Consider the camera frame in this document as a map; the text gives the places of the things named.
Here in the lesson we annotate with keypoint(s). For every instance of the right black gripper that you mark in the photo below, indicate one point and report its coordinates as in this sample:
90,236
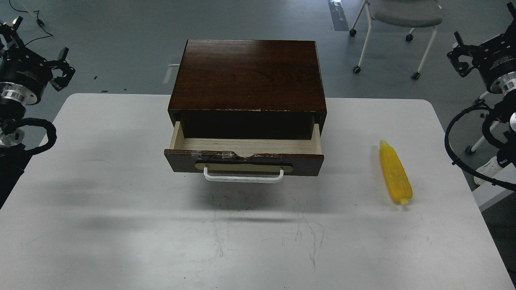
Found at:
498,54

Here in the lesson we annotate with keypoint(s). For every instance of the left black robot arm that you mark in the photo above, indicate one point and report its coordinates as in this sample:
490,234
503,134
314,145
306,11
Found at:
14,156

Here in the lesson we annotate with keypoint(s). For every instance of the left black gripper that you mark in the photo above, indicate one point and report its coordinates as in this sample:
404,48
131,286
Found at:
24,70

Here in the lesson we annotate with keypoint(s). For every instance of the grey office chair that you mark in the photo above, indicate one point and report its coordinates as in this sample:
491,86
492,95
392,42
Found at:
411,14

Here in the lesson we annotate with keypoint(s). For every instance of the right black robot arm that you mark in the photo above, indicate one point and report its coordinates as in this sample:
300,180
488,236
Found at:
504,111

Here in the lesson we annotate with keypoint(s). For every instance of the dark wooden drawer cabinet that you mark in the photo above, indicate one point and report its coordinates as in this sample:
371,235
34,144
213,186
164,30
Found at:
249,89

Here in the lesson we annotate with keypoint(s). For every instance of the wooden drawer with white handle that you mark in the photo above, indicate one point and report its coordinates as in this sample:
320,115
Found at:
245,160

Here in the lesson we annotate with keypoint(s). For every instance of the yellow toy corn cob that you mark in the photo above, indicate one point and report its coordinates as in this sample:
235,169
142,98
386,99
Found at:
396,179

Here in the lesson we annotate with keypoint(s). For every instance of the white shoe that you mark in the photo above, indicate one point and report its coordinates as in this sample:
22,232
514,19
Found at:
490,168

